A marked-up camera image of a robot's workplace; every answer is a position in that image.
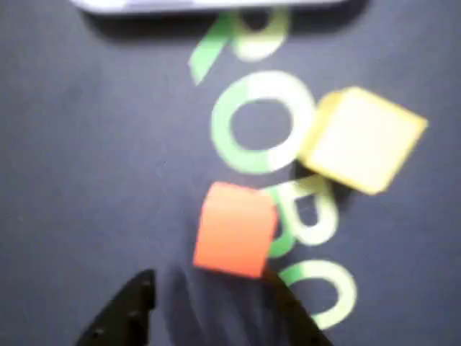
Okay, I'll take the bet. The dark mat with WOWROBO print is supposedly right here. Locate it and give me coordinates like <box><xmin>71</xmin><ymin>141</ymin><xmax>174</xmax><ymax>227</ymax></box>
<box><xmin>0</xmin><ymin>0</ymin><xmax>461</xmax><ymax>346</ymax></box>

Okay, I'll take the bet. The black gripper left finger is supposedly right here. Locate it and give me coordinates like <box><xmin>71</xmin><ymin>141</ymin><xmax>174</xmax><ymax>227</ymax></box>
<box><xmin>73</xmin><ymin>268</ymin><xmax>158</xmax><ymax>346</ymax></box>

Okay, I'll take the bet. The white rectangular tray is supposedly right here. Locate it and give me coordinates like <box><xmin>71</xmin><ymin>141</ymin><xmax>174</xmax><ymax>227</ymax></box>
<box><xmin>68</xmin><ymin>0</ymin><xmax>356</xmax><ymax>16</ymax></box>

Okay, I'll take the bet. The yellow wooden block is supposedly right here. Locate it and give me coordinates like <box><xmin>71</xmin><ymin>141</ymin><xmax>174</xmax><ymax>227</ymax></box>
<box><xmin>299</xmin><ymin>86</ymin><xmax>430</xmax><ymax>197</ymax></box>

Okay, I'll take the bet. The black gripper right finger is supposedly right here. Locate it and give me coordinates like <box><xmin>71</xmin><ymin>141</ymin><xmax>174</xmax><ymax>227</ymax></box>
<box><xmin>261</xmin><ymin>268</ymin><xmax>336</xmax><ymax>346</ymax></box>

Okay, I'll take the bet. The orange wooden block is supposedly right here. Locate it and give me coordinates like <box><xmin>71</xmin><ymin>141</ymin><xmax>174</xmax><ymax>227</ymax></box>
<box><xmin>192</xmin><ymin>181</ymin><xmax>280</xmax><ymax>280</ymax></box>

